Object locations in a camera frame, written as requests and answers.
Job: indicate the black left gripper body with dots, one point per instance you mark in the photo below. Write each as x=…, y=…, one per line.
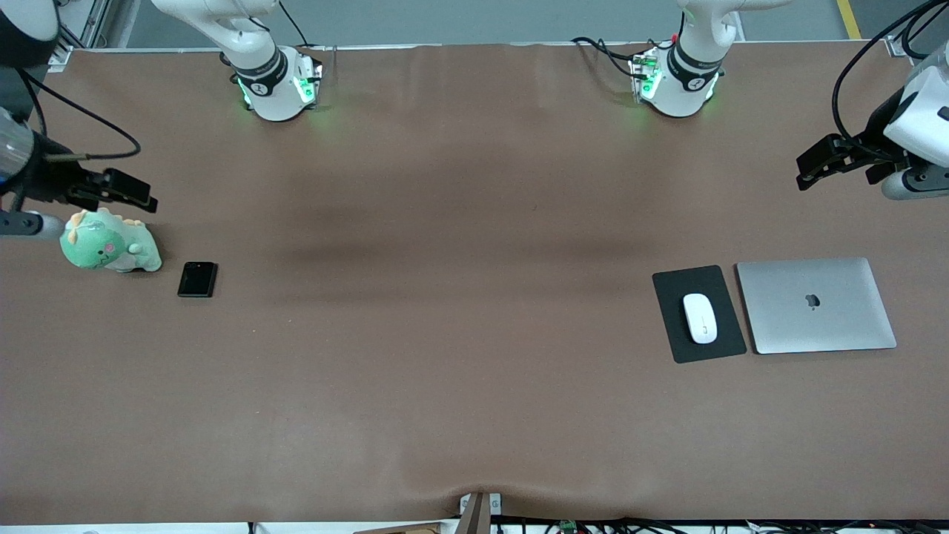
x=879, y=132

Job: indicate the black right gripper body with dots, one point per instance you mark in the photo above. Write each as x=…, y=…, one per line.
x=46, y=180

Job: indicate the black phone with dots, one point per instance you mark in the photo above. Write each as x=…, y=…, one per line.
x=197, y=279

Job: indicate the white computer mouse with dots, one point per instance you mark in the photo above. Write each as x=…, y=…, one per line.
x=700, y=319

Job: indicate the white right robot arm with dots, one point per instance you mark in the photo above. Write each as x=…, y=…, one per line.
x=252, y=44

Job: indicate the dark grey mouse pad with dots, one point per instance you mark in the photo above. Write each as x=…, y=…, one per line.
x=671, y=326

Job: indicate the green dinosaur plush toy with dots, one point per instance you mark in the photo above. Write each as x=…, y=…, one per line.
x=100, y=248

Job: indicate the silver closed laptop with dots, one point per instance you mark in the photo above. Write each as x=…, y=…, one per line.
x=815, y=305

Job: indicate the brown table cover mat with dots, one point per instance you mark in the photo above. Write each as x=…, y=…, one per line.
x=474, y=415

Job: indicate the small green connector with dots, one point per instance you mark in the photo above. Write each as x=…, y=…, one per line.
x=569, y=526

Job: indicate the aluminium frame profile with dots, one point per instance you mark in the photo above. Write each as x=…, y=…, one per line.
x=901, y=44
x=89, y=26

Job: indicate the metal table edge bracket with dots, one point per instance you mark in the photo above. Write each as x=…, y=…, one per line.
x=480, y=512

